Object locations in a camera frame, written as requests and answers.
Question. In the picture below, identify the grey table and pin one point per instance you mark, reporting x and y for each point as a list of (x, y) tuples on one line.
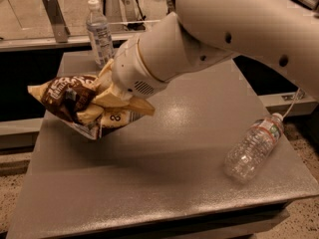
[(160, 176)]

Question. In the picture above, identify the left metal rail bracket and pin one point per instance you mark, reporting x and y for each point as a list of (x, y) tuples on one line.
[(60, 30)]

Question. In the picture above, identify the upright labelled water bottle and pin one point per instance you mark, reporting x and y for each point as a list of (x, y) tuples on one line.
[(99, 34)]

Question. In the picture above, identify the brown sea salt chip bag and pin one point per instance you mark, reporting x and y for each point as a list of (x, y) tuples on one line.
[(63, 97)]

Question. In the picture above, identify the lying clear water bottle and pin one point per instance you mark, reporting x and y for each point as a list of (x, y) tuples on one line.
[(245, 159)]

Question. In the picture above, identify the horizontal metal rail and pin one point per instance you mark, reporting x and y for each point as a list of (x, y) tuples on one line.
[(42, 43)]

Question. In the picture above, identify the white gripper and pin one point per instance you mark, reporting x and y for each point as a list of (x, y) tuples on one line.
[(132, 71)]

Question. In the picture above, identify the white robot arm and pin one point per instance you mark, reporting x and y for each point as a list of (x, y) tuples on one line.
[(201, 33)]

